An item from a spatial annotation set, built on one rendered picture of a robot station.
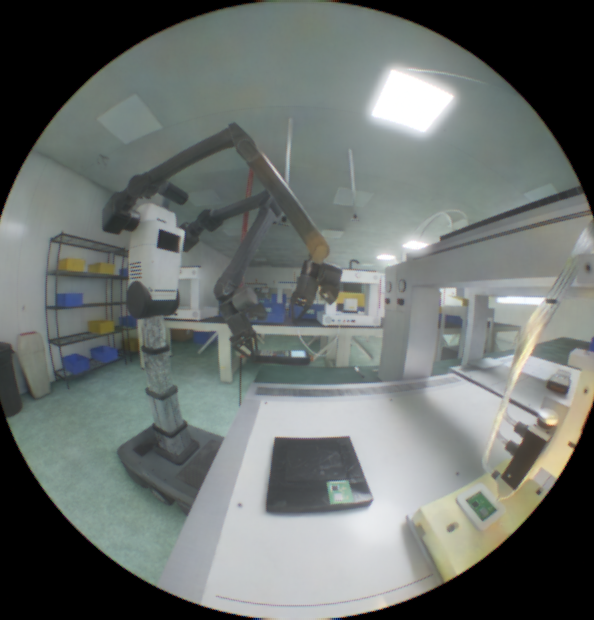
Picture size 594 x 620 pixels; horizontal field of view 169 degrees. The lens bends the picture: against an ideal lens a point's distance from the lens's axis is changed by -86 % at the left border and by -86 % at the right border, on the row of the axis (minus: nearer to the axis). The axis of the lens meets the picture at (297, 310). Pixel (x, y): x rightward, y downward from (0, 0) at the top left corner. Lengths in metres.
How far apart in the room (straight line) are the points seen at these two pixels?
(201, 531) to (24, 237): 3.17
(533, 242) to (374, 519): 0.39
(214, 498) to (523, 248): 0.51
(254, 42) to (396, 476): 2.03
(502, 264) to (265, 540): 0.46
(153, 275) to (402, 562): 0.93
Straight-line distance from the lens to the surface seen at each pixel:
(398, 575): 0.25
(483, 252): 0.41
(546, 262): 0.34
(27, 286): 3.17
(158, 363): 0.93
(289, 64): 1.88
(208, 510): 0.27
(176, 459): 1.14
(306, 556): 0.24
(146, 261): 0.84
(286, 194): 0.60
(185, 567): 0.24
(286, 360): 0.62
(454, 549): 0.23
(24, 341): 2.81
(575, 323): 7.42
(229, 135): 0.66
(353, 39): 1.80
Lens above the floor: 1.08
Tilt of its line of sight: 4 degrees down
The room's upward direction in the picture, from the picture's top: 2 degrees clockwise
